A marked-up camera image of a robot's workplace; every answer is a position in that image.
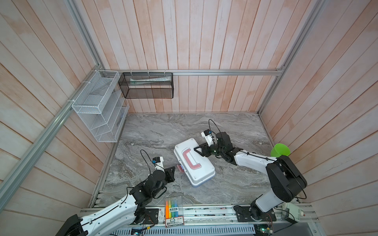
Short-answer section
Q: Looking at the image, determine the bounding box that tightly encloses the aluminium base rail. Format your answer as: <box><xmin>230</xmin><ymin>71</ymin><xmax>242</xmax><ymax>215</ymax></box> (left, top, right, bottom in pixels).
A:
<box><xmin>73</xmin><ymin>203</ymin><xmax>320</xmax><ymax>236</ymax></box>

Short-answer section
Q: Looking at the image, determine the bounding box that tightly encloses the left aluminium frame rail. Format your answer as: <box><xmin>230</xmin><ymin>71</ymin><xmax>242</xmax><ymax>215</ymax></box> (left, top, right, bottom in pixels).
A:
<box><xmin>1</xmin><ymin>65</ymin><xmax>103</xmax><ymax>211</ymax></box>

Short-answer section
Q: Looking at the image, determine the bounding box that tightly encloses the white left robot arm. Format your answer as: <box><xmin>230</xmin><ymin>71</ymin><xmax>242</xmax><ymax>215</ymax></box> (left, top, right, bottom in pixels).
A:
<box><xmin>57</xmin><ymin>166</ymin><xmax>175</xmax><ymax>236</ymax></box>

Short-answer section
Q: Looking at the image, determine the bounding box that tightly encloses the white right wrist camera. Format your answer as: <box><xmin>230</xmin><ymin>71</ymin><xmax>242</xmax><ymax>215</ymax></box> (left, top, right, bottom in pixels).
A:
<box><xmin>201</xmin><ymin>129</ymin><xmax>214</xmax><ymax>147</ymax></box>

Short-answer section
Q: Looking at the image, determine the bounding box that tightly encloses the green plastic goblet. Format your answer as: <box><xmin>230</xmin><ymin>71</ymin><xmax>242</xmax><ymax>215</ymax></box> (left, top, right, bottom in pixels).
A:
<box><xmin>270</xmin><ymin>143</ymin><xmax>291</xmax><ymax>157</ymax></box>

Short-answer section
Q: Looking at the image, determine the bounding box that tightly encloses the highlighter marker pack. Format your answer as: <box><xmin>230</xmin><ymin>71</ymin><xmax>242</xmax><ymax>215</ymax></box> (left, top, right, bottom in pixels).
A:
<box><xmin>164</xmin><ymin>196</ymin><xmax>184</xmax><ymax>228</ymax></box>

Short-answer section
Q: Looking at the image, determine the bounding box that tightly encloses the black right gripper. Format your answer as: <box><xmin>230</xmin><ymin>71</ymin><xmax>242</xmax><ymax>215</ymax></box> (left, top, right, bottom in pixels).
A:
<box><xmin>194</xmin><ymin>142</ymin><xmax>224</xmax><ymax>157</ymax></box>

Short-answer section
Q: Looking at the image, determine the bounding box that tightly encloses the white wire mesh shelf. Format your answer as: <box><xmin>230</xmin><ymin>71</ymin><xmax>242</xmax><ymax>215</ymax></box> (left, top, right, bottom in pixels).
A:
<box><xmin>72</xmin><ymin>70</ymin><xmax>130</xmax><ymax>143</ymax></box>

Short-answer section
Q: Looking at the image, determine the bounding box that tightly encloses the white box on rail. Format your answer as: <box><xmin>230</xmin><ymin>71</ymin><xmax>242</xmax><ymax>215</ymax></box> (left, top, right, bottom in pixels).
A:
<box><xmin>282</xmin><ymin>203</ymin><xmax>305</xmax><ymax>224</ymax></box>

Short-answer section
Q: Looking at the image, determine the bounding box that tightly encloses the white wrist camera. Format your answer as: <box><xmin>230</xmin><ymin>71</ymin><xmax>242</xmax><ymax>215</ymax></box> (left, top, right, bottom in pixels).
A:
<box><xmin>201</xmin><ymin>129</ymin><xmax>214</xmax><ymax>147</ymax></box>
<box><xmin>152</xmin><ymin>156</ymin><xmax>164</xmax><ymax>172</ymax></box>

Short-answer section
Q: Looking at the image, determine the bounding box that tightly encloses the blue toolbox base tray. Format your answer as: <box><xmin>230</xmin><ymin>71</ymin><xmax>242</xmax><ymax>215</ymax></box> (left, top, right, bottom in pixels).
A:
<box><xmin>189</xmin><ymin>177</ymin><xmax>214</xmax><ymax>187</ymax></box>

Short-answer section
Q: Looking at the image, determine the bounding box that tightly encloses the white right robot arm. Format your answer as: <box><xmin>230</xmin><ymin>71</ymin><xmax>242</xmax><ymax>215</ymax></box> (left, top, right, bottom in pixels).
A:
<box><xmin>195</xmin><ymin>129</ymin><xmax>307</xmax><ymax>221</ymax></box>

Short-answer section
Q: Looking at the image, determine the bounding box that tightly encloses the black wire mesh basket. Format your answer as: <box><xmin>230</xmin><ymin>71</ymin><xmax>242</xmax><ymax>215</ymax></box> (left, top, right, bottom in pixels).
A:
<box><xmin>118</xmin><ymin>72</ymin><xmax>174</xmax><ymax>99</ymax></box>

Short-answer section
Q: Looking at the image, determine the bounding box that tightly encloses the horizontal aluminium wall rail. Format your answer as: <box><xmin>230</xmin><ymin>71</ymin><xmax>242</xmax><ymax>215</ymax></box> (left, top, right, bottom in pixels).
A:
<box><xmin>114</xmin><ymin>69</ymin><xmax>283</xmax><ymax>76</ymax></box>

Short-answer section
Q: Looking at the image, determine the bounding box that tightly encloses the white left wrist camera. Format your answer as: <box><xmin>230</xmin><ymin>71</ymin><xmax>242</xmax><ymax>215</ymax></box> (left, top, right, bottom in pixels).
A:
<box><xmin>152</xmin><ymin>156</ymin><xmax>164</xmax><ymax>172</ymax></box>

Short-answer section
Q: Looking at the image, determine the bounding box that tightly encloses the white toolbox lid pink handle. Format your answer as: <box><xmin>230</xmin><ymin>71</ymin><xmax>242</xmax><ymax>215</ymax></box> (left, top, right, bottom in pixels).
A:
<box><xmin>174</xmin><ymin>138</ymin><xmax>216</xmax><ymax>187</ymax></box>

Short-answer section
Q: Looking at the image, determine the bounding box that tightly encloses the right aluminium frame post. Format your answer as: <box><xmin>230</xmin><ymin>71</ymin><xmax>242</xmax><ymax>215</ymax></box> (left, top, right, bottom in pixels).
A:
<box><xmin>257</xmin><ymin>1</ymin><xmax>328</xmax><ymax>117</ymax></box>

